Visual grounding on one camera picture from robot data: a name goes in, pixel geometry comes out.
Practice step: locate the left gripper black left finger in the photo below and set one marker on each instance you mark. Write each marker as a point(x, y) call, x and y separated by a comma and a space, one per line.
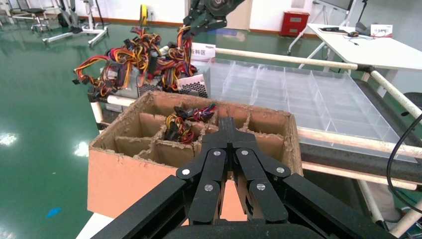
point(211, 165)

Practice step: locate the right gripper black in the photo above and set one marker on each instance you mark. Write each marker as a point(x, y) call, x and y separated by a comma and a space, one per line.
point(221, 6)

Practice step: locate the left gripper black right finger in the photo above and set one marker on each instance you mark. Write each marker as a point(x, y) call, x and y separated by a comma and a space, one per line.
point(254, 171)

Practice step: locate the white printed label sign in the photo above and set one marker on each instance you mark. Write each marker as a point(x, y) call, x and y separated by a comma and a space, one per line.
point(206, 52)

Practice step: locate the power supply in left cell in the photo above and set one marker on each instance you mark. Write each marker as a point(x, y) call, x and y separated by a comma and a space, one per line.
point(179, 130)

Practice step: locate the power supply in cell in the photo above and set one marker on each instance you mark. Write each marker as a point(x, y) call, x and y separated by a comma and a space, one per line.
point(179, 130)
point(201, 113)

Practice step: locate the power supply in right cell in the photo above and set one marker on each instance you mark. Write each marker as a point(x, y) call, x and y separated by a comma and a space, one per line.
point(201, 113)

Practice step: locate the yellow upright reel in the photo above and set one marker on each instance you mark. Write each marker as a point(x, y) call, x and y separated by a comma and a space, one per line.
point(143, 14)

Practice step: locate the brown cardboard divider box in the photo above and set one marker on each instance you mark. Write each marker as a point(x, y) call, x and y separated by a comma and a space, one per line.
point(125, 184)

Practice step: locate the clear acrylic divider tray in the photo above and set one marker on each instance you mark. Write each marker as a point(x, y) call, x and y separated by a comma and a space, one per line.
point(296, 92)

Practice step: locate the red metal cabinet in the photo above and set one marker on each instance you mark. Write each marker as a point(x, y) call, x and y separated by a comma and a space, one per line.
point(295, 24)

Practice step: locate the white rack leg pipe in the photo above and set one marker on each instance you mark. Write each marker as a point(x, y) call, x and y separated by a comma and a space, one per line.
point(371, 204)
point(97, 115)

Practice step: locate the black flat device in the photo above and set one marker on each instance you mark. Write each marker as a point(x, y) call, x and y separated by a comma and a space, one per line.
point(329, 29)

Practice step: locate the dark computer mouse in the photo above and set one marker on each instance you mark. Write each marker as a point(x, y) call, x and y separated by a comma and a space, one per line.
point(353, 34)

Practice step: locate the black pipe connector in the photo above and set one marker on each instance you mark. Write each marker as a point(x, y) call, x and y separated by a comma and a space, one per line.
point(365, 68)

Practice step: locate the black monitor stand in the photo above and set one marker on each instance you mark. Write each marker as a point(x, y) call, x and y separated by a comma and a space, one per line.
point(361, 28)

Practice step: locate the white rack brace pipe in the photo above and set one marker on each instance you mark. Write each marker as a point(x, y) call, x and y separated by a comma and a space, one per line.
point(407, 219)

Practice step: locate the blue floor scrap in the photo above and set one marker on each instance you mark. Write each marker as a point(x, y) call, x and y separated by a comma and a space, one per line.
point(53, 212)

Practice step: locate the metal stool black seat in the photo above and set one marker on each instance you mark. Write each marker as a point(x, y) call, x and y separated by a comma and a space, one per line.
point(34, 11)

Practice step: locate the white office table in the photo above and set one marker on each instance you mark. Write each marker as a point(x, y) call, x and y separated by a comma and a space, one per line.
point(379, 52)

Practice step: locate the white and red carton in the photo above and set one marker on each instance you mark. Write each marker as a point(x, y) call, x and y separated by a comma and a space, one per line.
point(381, 31)

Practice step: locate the white equipment stand frame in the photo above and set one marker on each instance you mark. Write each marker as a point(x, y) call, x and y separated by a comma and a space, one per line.
point(88, 16)

